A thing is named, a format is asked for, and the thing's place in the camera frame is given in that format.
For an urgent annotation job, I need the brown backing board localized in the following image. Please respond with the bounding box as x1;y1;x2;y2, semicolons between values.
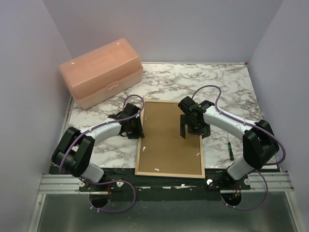
138;101;203;175

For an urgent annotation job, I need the blue wooden picture frame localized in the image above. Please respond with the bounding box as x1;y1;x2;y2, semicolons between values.
134;99;206;179

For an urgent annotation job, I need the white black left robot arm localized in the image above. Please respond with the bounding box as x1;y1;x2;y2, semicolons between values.
51;103;144;191

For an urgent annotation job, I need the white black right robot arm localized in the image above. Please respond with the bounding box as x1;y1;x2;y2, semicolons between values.
178;96;280;189

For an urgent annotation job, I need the green black screwdriver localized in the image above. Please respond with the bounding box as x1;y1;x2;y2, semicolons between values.
227;135;234;161

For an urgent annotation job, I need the pink plastic storage box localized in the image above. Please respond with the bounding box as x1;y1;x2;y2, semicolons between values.
59;39;143;109

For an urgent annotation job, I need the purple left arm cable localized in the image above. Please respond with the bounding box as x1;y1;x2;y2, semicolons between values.
59;94;146;214

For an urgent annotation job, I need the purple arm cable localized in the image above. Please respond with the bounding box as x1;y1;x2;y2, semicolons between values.
59;94;146;214
192;85;288;210

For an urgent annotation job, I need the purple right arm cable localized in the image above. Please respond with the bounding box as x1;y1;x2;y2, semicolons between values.
192;85;288;210

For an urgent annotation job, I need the aluminium front rail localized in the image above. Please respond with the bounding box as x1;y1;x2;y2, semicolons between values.
39;173;294;194

